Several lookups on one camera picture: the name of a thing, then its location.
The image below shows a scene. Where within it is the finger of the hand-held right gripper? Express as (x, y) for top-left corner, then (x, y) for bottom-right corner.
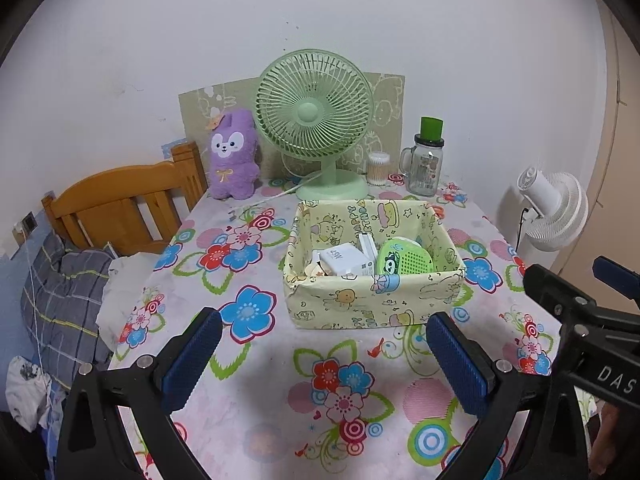
(592, 256), (640, 306)
(522, 263), (598, 326)

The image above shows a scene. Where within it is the floral tablecloth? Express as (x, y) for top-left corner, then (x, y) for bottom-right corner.
(107, 175), (601, 480)

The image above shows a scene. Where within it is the pale blue paper sheet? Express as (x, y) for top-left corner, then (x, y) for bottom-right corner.
(162, 137), (188, 161)

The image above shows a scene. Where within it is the beige door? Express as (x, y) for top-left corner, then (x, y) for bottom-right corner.
(550, 0), (640, 321)

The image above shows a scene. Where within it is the white fan cable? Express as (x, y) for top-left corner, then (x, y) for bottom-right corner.
(227, 170), (326, 211)

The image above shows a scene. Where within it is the white card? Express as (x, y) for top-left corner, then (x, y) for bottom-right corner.
(320, 245), (376, 278)

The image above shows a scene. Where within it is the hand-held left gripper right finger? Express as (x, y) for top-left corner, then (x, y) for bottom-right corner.
(425, 311), (593, 480)

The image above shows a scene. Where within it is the green printed cardboard sheet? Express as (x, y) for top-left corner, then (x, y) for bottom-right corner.
(179, 71), (406, 186)

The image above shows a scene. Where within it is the green desk fan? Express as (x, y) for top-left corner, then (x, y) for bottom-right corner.
(256, 49), (375, 202)

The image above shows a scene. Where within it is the white floor fan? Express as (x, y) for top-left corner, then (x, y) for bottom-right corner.
(516, 167), (590, 251)

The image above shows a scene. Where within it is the purple plush toy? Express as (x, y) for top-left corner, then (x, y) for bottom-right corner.
(206, 109), (262, 201)

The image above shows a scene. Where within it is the yellow printed fabric box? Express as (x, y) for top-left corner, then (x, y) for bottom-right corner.
(282, 199), (467, 330)

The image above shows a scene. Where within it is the cotton swab container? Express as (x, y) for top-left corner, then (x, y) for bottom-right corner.
(367, 151), (391, 187)

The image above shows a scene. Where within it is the black fan cable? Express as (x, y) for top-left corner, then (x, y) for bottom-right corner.
(515, 205), (531, 251)

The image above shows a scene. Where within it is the person's right hand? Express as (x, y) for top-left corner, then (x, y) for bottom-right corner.
(590, 402), (623, 476)

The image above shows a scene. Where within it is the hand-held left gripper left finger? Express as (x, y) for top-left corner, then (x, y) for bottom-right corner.
(56, 306), (223, 480)

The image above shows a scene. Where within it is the green perforated plastic gadget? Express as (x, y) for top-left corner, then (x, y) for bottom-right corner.
(375, 237), (433, 277)

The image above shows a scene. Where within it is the white patterned cloth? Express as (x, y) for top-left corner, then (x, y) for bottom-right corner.
(5, 355), (53, 433)

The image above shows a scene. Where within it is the grey plaid bedding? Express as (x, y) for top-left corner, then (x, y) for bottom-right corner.
(20, 232), (118, 391)

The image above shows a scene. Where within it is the glass jar with green lid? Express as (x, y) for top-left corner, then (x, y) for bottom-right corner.
(398, 116), (446, 197)

